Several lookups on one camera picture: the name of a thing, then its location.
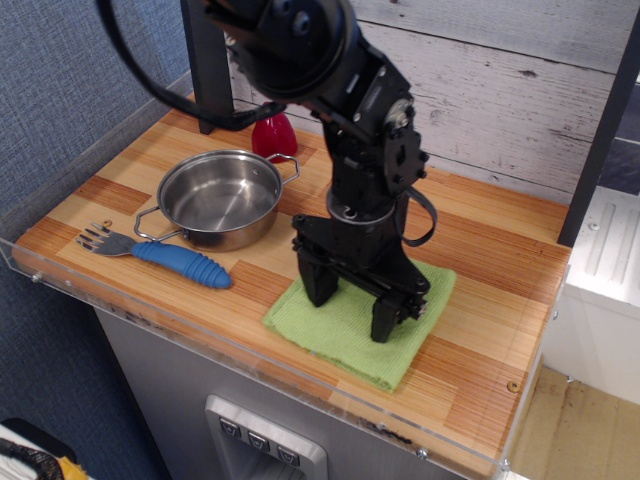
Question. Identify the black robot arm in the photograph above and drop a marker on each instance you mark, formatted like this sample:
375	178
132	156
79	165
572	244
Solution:
313	54

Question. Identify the clear acrylic table guard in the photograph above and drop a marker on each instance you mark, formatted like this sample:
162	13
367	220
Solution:
58	127

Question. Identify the blue handled metal fork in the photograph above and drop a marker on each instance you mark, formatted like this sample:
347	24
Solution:
190	264

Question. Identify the yellow object at corner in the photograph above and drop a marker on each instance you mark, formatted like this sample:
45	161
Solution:
65	469

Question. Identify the red plastic pepper toy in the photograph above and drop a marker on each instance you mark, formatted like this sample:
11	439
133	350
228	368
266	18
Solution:
274	135

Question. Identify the white ribbed side unit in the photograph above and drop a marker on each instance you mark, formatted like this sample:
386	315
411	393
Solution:
593	333

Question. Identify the grey cabinet with dispenser panel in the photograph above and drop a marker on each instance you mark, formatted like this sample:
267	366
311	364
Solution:
210	419

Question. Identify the stainless steel pot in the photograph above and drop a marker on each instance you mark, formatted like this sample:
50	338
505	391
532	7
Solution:
222	200

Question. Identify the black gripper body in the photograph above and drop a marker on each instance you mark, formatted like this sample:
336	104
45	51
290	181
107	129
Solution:
368	252

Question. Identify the black left upright post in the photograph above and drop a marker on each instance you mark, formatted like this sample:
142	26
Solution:
208	60

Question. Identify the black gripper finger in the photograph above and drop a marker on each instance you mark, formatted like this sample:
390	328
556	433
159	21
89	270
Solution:
320	281
388	311

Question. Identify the green cloth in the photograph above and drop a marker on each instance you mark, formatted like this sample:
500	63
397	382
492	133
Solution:
340	330

